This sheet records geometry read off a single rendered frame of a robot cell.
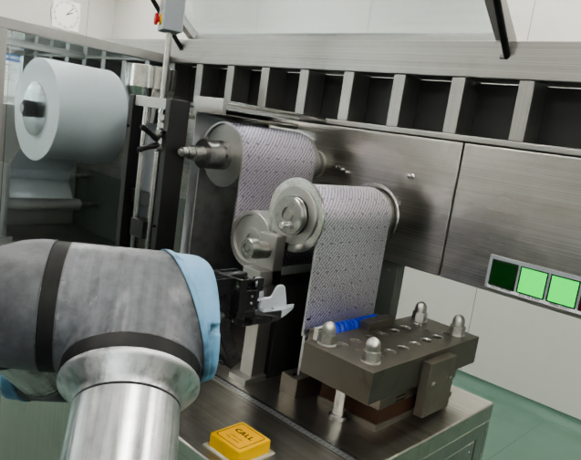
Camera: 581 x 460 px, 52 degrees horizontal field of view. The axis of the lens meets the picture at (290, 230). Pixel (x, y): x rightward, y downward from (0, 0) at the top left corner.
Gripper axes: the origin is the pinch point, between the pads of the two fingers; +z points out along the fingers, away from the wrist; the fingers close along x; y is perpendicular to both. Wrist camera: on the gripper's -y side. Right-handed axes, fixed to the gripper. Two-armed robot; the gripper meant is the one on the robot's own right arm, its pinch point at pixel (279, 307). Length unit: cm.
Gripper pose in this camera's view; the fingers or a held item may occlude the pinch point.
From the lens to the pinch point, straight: 110.9
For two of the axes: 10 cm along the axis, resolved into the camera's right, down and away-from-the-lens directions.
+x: -7.2, -2.0, 6.6
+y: 1.3, -9.8, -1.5
